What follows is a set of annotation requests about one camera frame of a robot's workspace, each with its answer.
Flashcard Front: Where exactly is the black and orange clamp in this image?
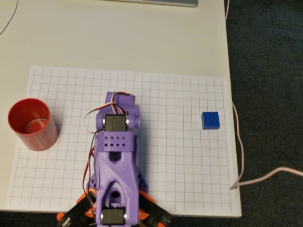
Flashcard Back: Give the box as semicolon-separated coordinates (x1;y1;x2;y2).
56;189;98;227
138;191;173;227

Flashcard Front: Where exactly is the white grid paper sheet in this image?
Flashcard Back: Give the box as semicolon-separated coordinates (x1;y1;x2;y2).
6;65;234;212

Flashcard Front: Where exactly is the red cup with white print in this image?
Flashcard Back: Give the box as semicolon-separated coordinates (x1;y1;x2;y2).
8;98;59;151

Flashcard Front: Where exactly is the blue brick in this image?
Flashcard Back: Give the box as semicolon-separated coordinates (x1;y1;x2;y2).
201;111;221;131

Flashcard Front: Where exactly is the thin dark cable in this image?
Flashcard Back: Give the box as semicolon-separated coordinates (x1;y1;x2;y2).
0;0;19;36

